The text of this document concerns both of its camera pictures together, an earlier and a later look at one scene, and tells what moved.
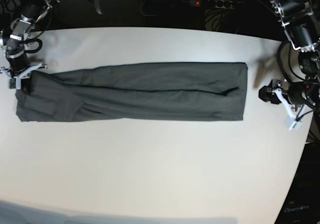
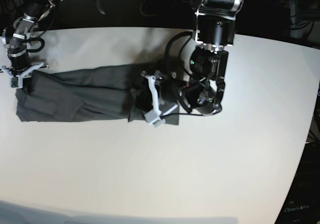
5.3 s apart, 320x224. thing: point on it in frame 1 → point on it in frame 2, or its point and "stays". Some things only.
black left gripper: [18, 62] stays
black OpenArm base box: [302, 204] stays
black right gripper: [304, 93] → [170, 90]
